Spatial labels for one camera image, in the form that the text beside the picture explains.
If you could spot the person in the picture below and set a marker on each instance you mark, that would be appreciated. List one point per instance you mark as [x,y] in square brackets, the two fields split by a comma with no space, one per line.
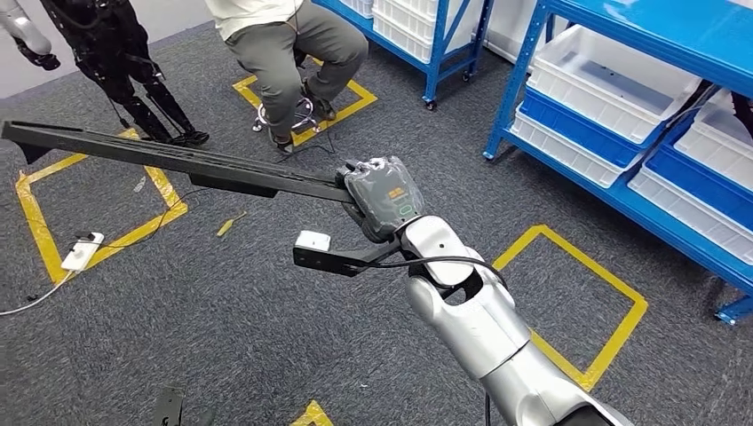
[276,53]

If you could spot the small clear tape scrap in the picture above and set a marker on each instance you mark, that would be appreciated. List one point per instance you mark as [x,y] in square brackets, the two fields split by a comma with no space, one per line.
[139,184]

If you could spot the white power strip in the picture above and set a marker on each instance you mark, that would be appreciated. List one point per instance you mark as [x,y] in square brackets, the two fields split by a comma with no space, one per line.
[82,253]

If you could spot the yellow floor tape square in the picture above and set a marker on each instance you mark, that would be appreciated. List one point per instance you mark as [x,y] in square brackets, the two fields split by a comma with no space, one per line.
[623,329]
[41,235]
[353,109]

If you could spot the long black plastic car part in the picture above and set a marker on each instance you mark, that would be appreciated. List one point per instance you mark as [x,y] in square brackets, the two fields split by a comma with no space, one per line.
[147,156]

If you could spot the black humanoid robot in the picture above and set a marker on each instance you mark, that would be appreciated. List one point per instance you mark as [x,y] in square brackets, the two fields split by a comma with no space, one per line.
[106,41]

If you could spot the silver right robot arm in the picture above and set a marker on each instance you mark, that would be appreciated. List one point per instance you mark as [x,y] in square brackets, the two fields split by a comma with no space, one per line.
[476,329]

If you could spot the chrome stool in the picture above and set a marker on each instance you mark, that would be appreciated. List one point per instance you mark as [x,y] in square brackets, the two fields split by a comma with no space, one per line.
[303,117]

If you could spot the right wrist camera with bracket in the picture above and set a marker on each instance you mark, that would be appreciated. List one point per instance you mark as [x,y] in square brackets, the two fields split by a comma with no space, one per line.
[329,261]

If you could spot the yellow tape scrap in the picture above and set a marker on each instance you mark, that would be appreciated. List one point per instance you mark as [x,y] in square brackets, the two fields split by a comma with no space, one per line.
[226,228]

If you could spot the black part inside crate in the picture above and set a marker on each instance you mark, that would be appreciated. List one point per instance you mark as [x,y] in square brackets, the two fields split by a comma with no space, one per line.
[744,114]

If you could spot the blue metal shelf rack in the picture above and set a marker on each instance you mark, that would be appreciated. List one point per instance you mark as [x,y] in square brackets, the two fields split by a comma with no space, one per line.
[676,35]
[440,59]

